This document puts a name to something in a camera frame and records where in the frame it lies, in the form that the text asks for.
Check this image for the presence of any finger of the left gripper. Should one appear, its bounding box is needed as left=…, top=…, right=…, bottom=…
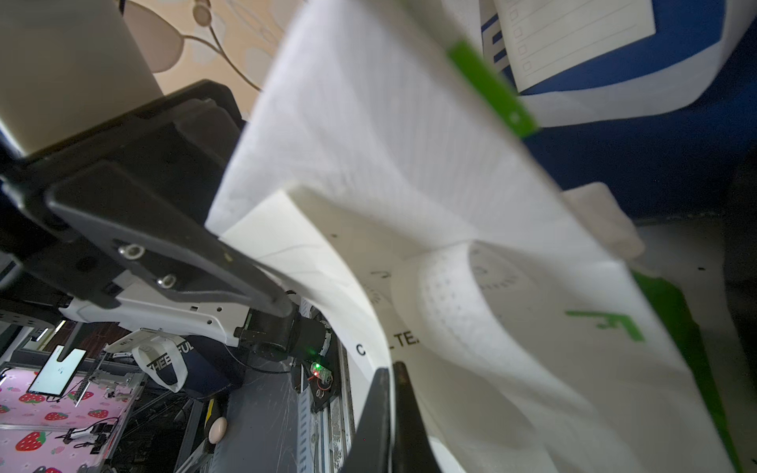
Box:
left=45, top=163, right=293, bottom=317

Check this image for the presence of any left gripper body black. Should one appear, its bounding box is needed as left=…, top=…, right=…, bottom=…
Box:
left=1, top=80, right=246, bottom=307

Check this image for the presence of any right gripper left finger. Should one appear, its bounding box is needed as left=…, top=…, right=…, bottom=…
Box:
left=341, top=368, right=392, bottom=473

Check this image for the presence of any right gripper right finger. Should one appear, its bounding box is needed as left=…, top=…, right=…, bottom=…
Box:
left=392, top=362, right=441, bottom=473

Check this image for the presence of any green white tissue pack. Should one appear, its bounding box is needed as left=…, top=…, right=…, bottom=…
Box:
left=206, top=1, right=739, bottom=472

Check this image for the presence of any blue white bag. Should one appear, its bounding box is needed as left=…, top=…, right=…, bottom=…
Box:
left=478, top=0, right=757, bottom=220

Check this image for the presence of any pale yellow receipt sheet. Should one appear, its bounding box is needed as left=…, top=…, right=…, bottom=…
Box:
left=221, top=191, right=392, bottom=378

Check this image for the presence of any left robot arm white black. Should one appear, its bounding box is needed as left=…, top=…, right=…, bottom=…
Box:
left=1, top=80, right=332, bottom=363

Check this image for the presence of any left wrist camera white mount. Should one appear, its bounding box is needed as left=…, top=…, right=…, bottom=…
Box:
left=1, top=1, right=162, bottom=160

